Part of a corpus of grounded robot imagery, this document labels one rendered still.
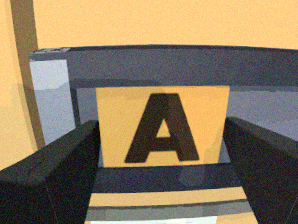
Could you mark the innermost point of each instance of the orange board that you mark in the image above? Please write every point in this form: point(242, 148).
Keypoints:
point(55, 53)

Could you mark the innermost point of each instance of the white paper ticket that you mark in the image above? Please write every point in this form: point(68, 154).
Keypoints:
point(193, 220)

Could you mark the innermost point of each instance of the tan tile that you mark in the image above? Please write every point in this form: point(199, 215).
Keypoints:
point(162, 126)

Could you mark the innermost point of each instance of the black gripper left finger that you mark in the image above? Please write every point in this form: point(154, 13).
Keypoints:
point(54, 185)

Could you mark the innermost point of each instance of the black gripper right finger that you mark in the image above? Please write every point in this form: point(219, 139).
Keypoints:
point(266, 165)

